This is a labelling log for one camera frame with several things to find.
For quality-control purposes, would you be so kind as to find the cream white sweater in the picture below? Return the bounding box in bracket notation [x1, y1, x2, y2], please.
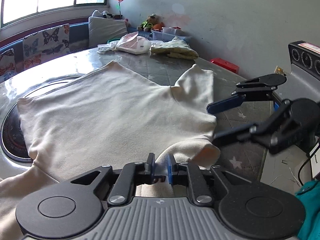
[1, 61, 220, 239]

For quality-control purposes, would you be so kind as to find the grey quilted star mat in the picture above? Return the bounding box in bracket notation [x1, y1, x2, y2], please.
[112, 52, 271, 180]

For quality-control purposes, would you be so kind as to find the red plastic stool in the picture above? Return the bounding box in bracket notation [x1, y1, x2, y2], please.
[210, 57, 239, 74]

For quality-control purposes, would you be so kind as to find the yellow floral folded blanket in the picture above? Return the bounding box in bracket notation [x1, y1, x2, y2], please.
[150, 36, 199, 60]

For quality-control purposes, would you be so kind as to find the teal right jacket sleeve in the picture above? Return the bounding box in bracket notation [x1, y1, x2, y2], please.
[296, 180, 320, 240]

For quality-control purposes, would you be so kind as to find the clear plastic storage box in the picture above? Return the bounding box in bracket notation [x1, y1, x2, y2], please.
[151, 27, 191, 44]

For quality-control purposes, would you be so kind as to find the orange plush toy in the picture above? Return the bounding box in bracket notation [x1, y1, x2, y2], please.
[152, 22, 164, 32]

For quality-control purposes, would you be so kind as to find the round black induction cooktop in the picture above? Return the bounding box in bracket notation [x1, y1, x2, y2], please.
[1, 75, 80, 163]

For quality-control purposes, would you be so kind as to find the pink white folded garment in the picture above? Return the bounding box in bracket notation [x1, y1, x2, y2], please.
[97, 31, 151, 55]

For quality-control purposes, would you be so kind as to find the brown teddy bear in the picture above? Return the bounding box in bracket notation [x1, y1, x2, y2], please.
[137, 14, 158, 32]

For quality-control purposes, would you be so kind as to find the grey cushion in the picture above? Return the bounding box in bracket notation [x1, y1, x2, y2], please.
[88, 16, 127, 48]

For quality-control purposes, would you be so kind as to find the butterfly print cushion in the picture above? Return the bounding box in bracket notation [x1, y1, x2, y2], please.
[23, 23, 71, 69]
[0, 48, 17, 83]

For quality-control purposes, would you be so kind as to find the white plush toy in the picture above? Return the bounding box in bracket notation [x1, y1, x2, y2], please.
[91, 10, 114, 19]

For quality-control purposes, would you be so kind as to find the wall power socket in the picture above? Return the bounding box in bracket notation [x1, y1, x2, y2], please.
[274, 66, 287, 76]

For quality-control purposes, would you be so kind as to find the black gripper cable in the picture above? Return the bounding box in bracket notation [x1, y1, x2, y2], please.
[297, 139, 320, 187]

